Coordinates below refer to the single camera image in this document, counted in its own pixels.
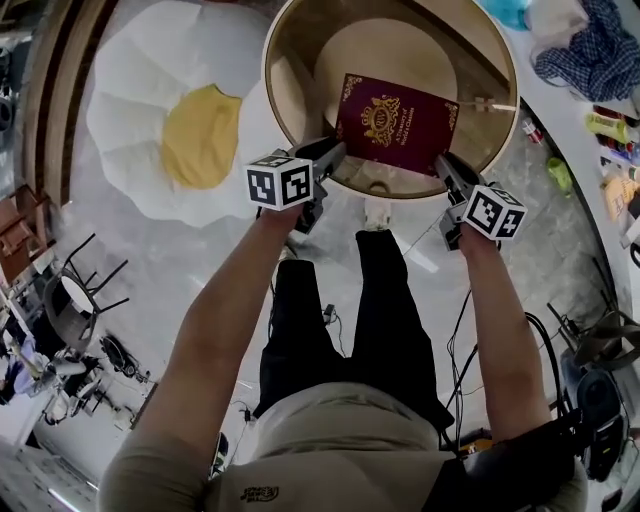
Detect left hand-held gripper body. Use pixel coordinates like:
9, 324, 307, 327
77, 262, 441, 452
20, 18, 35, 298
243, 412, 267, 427
244, 141, 329, 236

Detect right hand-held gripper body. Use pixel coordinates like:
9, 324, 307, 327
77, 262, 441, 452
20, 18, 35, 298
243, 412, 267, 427
439, 164, 529, 250

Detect maroon book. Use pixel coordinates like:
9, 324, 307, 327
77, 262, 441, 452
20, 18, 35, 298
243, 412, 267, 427
333, 73, 460, 177

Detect egg-shaped white yellow beanbag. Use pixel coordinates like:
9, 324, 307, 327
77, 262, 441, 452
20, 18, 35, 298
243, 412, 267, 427
85, 0, 281, 229

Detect person's left forearm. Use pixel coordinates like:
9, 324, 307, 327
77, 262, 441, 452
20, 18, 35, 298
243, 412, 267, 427
157, 203, 304, 401

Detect person's right forearm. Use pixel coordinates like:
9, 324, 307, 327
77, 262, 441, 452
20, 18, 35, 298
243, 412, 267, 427
457, 229, 554, 441

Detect round glass-top side table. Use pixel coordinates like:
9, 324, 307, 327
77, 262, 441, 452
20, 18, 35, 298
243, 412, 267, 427
260, 0, 521, 201

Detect person's white shoe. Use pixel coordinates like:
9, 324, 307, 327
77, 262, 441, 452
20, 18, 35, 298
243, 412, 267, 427
363, 197, 394, 232

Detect green packet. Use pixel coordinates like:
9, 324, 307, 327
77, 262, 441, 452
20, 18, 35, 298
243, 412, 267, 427
545, 157, 574, 194

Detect white curved counter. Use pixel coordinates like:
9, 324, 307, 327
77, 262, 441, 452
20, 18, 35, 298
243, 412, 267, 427
479, 0, 640, 311

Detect brown paper bag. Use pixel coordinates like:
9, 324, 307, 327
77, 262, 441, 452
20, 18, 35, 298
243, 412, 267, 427
602, 174, 640, 224

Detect green drink bottle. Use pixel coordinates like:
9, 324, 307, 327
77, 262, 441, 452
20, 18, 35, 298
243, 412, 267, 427
585, 113, 630, 144

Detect blue checked cloth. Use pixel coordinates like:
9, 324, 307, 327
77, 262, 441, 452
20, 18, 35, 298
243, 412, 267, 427
534, 0, 640, 104

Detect black chair with white seat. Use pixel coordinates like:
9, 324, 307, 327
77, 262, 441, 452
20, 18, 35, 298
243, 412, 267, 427
42, 232, 131, 346

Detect black equipment bundle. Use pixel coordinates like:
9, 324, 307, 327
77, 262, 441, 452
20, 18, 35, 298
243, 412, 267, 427
99, 334, 139, 379

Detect wooden steps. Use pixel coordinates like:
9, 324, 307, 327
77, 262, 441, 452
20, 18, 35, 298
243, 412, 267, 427
22, 0, 121, 209

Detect black waist pack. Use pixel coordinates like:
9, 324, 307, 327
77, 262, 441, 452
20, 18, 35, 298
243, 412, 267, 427
439, 409, 584, 512

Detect brown wooden cabinet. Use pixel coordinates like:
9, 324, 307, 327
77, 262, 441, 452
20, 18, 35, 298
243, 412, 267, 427
0, 183, 56, 286

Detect person's beige t-shirt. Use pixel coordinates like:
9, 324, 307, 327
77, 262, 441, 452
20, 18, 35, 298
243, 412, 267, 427
99, 382, 591, 512

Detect thick black cable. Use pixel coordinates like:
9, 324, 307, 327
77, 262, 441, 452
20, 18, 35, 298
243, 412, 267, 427
444, 289, 566, 446

